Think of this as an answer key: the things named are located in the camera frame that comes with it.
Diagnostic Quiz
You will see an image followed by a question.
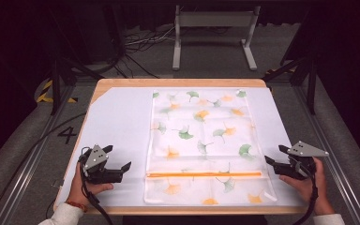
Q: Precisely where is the aluminium rail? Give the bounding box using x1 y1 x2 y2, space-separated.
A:
0 83 76 225
293 85 360 225

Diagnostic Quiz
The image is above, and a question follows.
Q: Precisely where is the black floor cable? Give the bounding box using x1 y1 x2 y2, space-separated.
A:
0 112 87 225

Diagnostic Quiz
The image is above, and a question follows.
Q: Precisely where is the grey metal stand frame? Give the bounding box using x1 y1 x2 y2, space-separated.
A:
172 4 262 71

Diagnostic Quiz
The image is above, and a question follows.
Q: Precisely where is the person's right hand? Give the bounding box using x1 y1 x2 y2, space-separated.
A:
278 157 336 217

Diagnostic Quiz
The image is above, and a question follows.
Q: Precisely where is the person's left hand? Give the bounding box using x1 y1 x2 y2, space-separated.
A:
66 162 114 207

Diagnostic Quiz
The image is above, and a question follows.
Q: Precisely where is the red-brown bead bracelet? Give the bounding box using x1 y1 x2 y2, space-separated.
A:
65 200 88 213

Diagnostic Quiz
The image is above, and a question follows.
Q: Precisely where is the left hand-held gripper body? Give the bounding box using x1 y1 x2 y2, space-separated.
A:
78 143 125 185

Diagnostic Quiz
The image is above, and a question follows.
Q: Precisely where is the yellow-black hazard tape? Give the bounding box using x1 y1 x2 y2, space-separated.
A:
37 79 78 104

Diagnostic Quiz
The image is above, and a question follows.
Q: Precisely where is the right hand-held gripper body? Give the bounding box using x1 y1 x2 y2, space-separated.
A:
273 141 330 181

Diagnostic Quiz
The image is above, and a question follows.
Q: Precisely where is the black metal stand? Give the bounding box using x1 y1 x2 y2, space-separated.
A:
48 6 105 116
262 6 321 116

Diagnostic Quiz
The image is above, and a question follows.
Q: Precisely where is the white table mat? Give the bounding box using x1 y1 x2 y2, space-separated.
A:
56 86 306 208

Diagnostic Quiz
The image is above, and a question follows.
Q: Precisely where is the bundle of floor cables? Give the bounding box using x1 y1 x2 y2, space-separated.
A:
118 26 176 79

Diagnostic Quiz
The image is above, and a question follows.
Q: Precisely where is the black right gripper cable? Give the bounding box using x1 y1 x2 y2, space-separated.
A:
292 162 320 225

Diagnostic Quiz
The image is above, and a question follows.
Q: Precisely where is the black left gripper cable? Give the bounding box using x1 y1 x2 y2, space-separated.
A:
78 147 115 225

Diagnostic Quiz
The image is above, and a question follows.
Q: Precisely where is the white leaf-print pillowcase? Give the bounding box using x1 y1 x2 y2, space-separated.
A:
143 89 278 206

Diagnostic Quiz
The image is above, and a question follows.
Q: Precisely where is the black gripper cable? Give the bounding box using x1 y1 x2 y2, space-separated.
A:
292 162 320 225
78 147 115 225

